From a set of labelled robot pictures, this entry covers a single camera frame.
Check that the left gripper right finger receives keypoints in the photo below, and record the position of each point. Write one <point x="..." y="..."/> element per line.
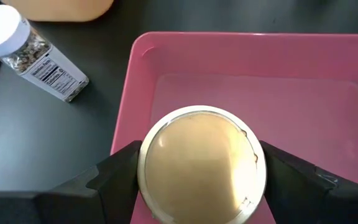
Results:
<point x="297" y="196"/>

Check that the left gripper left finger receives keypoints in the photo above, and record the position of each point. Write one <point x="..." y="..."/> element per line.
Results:
<point x="110" y="193"/>

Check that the furikake jar tan lid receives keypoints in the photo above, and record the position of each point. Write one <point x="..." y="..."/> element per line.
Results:
<point x="200" y="165"/>

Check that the bagel seasoning jar white lid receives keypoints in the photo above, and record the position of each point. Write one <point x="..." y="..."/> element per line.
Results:
<point x="42" y="68"/>

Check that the pink plastic bin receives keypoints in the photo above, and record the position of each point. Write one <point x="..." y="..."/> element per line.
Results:
<point x="259" y="93"/>

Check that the yellow plastic bin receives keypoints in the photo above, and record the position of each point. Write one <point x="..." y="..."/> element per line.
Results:
<point x="57" y="9"/>

